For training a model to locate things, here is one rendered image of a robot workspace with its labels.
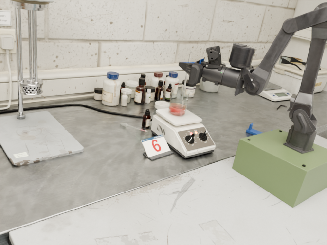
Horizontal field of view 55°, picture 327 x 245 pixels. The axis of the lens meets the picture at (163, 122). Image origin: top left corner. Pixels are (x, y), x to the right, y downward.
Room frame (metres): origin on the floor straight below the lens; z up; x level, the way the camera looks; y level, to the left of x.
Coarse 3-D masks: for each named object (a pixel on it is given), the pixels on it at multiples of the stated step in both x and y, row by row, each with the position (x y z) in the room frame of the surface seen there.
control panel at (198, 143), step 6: (180, 132) 0.91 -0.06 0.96; (186, 132) 0.92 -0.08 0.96; (192, 132) 0.93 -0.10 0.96; (198, 132) 0.95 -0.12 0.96; (198, 138) 0.92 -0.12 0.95; (210, 138) 0.95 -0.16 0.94; (186, 144) 0.88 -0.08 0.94; (192, 144) 0.89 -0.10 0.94; (198, 144) 0.90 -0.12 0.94; (204, 144) 0.91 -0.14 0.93; (210, 144) 0.92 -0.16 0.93
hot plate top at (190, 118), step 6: (162, 114) 0.98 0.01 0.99; (168, 114) 0.99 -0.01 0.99; (186, 114) 1.01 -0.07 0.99; (192, 114) 1.02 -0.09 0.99; (168, 120) 0.94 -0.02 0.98; (174, 120) 0.94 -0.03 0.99; (180, 120) 0.95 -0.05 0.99; (186, 120) 0.96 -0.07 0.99; (192, 120) 0.97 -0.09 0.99; (198, 120) 0.98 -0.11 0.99
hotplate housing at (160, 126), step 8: (152, 120) 1.00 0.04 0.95; (160, 120) 0.98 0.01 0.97; (152, 128) 1.00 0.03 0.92; (160, 128) 0.96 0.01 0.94; (168, 128) 0.93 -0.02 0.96; (176, 128) 0.92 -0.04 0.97; (184, 128) 0.94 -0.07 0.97; (192, 128) 0.95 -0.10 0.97; (168, 136) 0.93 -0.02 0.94; (176, 136) 0.90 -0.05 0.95; (168, 144) 0.93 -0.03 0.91; (176, 144) 0.89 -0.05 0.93; (184, 152) 0.86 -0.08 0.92; (192, 152) 0.87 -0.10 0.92; (200, 152) 0.89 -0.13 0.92; (208, 152) 0.92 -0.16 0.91
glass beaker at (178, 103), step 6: (174, 90) 1.03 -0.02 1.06; (180, 90) 1.03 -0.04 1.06; (186, 90) 1.03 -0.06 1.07; (174, 96) 0.98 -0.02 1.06; (180, 96) 0.98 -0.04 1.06; (186, 96) 0.98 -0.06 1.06; (174, 102) 0.98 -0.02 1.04; (180, 102) 0.98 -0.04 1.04; (186, 102) 0.99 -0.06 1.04; (168, 108) 1.00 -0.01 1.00; (174, 108) 0.98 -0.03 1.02; (180, 108) 0.98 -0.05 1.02; (174, 114) 0.98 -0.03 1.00; (180, 114) 0.98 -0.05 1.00
